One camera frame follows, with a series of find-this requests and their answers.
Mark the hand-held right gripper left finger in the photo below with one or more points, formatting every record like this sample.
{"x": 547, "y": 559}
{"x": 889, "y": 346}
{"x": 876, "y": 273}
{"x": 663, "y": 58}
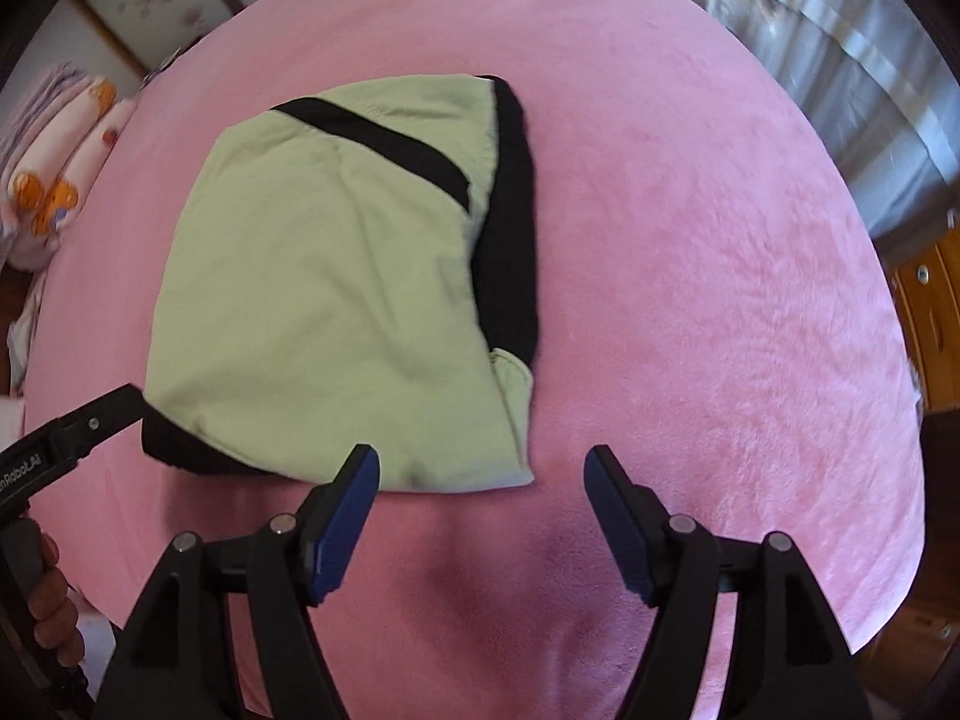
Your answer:
{"x": 341, "y": 536}

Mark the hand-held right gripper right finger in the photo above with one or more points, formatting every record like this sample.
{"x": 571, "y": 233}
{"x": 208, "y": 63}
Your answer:
{"x": 619, "y": 536}

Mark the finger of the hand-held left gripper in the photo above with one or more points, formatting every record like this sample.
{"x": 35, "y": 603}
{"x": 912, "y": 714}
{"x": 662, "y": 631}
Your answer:
{"x": 97, "y": 420}

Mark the light green and black jacket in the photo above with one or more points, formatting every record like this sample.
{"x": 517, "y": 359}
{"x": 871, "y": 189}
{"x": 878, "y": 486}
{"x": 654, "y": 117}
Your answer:
{"x": 322, "y": 285}

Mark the person's left hand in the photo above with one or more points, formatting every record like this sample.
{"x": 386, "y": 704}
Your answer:
{"x": 58, "y": 615}

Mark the pink fleece blanket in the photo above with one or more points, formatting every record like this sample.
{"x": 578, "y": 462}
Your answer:
{"x": 675, "y": 315}

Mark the peach cartoon print pillow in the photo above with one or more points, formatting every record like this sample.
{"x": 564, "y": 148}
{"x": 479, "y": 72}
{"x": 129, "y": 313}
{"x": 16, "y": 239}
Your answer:
{"x": 67, "y": 180}

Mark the wooden drawer cabinet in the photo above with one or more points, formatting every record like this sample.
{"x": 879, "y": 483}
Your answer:
{"x": 934, "y": 315}

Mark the floral sliding door wardrobe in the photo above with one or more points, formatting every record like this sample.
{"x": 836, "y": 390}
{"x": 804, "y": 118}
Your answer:
{"x": 150, "y": 0}

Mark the pale lace curtain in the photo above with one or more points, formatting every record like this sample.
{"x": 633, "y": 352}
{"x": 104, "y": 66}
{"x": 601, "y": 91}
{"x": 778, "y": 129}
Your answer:
{"x": 840, "y": 37}

